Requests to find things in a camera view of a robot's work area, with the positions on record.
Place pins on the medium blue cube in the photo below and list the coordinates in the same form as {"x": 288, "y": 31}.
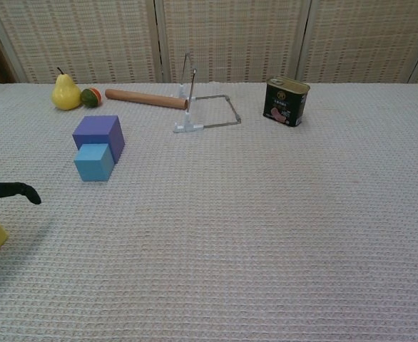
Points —
{"x": 92, "y": 164}

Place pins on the beige woven tablecloth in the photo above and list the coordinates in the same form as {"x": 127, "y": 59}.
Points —
{"x": 248, "y": 231}

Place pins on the black and silver left hand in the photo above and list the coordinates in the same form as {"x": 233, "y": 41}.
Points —
{"x": 13, "y": 189}

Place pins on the wooden cylinder rod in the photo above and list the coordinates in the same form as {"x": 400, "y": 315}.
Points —
{"x": 145, "y": 98}

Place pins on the large purple cube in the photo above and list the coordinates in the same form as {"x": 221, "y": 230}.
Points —
{"x": 98, "y": 128}

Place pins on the black luncheon meat can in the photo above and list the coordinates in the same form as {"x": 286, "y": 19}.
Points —
{"x": 284, "y": 105}

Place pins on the orange and green toy fruit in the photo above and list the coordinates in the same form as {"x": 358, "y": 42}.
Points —
{"x": 89, "y": 98}

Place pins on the yellow toy pear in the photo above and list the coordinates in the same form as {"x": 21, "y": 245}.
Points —
{"x": 65, "y": 94}

